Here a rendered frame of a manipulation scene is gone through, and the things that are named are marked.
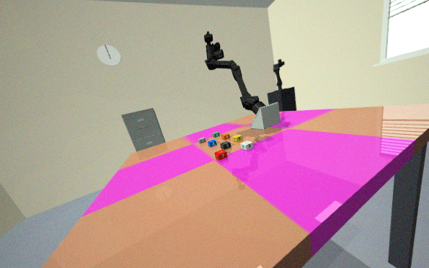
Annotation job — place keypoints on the red digit block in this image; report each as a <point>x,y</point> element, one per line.
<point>221,154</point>

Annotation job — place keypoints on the blue block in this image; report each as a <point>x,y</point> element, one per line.
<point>212,143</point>

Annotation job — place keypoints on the small orange block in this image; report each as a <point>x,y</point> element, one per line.
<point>225,136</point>

